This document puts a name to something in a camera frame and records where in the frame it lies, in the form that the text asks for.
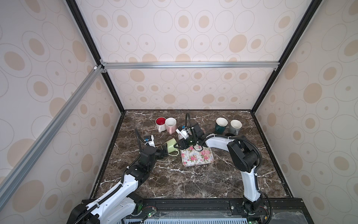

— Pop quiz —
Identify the horizontal aluminium rail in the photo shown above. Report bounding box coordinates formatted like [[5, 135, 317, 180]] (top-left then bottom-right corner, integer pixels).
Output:
[[103, 61, 280, 70]]

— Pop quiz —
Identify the grey mug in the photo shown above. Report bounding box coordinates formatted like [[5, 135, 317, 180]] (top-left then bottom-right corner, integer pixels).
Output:
[[229, 119, 242, 136]]

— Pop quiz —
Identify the dark teal mug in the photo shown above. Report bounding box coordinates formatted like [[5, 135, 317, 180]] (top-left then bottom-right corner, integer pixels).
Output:
[[214, 117, 228, 134]]

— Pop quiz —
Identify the light green mug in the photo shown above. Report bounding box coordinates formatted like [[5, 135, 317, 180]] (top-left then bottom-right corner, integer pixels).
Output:
[[166, 138, 180, 156]]

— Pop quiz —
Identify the slanted left aluminium rail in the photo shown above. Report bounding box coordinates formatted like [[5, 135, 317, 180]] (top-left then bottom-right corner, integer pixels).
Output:
[[1, 65, 103, 210]]

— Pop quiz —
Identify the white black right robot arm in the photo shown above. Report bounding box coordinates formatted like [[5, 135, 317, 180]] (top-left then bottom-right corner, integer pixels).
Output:
[[174, 124, 263, 203]]

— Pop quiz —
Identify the floral rectangular tray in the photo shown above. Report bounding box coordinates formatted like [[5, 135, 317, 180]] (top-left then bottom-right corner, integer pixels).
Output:
[[181, 145, 214, 167]]

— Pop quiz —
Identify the white mug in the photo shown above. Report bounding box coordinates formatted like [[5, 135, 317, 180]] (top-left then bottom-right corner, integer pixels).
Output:
[[155, 117, 166, 133]]

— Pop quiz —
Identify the black frame post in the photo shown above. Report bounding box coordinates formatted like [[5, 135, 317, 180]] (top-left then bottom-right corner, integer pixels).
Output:
[[65, 0, 125, 113], [251, 0, 323, 114]]

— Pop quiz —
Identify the left black frame post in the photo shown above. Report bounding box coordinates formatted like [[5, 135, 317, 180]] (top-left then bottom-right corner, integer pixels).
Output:
[[65, 0, 125, 113]]

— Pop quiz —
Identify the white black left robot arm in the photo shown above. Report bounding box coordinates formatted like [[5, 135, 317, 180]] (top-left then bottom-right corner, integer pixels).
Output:
[[67, 143, 169, 224]]

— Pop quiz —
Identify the pink mug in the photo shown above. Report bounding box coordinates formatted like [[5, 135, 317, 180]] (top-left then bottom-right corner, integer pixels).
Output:
[[165, 117, 177, 134]]

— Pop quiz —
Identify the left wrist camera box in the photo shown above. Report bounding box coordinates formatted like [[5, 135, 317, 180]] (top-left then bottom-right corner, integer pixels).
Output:
[[143, 135, 155, 147]]

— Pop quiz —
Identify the right black frame post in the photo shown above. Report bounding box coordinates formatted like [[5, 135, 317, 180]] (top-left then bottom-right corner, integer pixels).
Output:
[[251, 0, 323, 114]]

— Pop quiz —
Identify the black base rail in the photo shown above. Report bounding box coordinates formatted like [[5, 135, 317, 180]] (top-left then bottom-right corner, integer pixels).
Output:
[[81, 197, 313, 224]]

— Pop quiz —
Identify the black mug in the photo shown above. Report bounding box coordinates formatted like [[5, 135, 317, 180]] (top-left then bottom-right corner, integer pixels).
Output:
[[225, 133, 236, 137]]

